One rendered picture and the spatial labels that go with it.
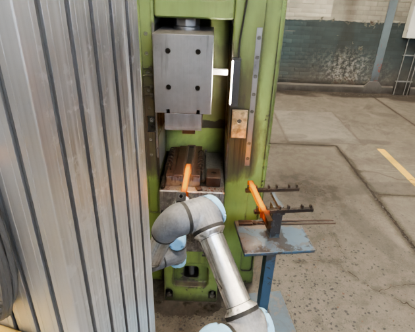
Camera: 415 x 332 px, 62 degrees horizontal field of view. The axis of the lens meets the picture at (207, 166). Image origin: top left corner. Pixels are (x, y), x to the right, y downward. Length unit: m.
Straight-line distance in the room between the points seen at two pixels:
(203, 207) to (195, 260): 1.15
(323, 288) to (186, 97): 1.78
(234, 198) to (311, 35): 6.07
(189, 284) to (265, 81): 1.43
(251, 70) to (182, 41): 0.42
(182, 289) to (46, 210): 2.10
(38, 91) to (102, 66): 0.12
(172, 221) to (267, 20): 1.19
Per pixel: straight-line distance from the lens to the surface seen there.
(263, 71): 1.97
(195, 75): 1.81
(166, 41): 1.79
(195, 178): 2.02
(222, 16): 1.90
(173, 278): 2.48
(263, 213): 1.73
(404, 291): 3.11
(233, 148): 2.09
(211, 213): 1.20
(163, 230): 1.19
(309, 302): 2.74
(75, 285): 0.54
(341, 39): 8.16
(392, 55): 8.62
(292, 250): 1.99
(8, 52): 0.40
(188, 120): 1.87
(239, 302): 1.19
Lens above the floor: 1.96
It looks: 27 degrees down
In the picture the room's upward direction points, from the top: 2 degrees clockwise
